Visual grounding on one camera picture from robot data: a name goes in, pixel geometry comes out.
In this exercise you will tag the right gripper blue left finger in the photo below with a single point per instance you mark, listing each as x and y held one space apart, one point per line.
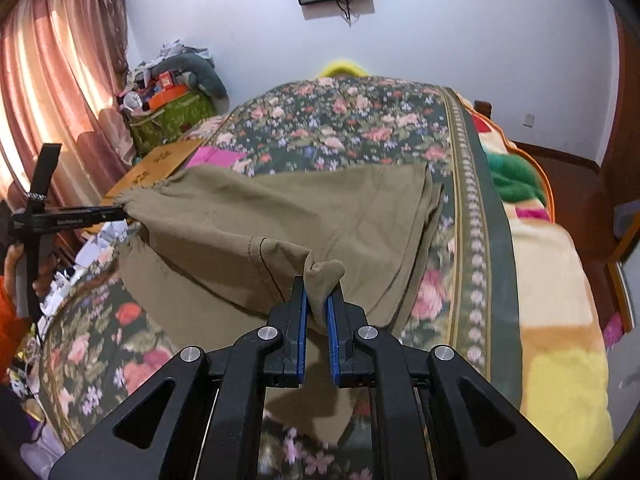
272 356

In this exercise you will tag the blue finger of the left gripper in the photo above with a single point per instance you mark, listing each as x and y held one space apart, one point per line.
86 217

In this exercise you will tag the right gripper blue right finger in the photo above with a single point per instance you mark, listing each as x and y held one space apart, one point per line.
364 356

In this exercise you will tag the olive green pants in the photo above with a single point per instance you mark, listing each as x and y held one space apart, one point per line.
216 250

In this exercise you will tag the orange sleeved left forearm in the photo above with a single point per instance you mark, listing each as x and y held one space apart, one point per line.
12 331

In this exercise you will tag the person left hand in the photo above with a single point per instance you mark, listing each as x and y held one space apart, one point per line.
14 274

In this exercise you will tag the white crumpled papers pile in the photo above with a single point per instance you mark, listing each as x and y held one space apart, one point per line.
75 269

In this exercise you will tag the wooden lap desk board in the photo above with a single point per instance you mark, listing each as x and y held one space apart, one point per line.
159 164

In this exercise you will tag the dark floral bedspread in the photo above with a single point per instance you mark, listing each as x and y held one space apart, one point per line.
102 345

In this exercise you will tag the pink window curtain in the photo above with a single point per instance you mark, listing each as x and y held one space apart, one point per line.
63 64

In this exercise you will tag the green storage bag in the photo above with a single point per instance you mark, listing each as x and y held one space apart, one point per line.
168 123

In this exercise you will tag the pink folded garment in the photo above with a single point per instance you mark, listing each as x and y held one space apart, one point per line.
212 156

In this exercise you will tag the orange box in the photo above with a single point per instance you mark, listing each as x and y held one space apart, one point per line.
167 89

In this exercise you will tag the colourful fleece blanket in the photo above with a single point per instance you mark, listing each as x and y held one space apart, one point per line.
565 373

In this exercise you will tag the grey plush pillow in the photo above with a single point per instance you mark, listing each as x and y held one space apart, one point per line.
201 70

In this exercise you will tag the yellow curved foam tube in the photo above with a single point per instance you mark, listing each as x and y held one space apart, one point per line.
342 68

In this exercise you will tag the brown wooden door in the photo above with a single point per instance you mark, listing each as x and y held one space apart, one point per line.
619 171

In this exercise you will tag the white wall socket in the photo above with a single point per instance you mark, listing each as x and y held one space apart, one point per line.
528 120

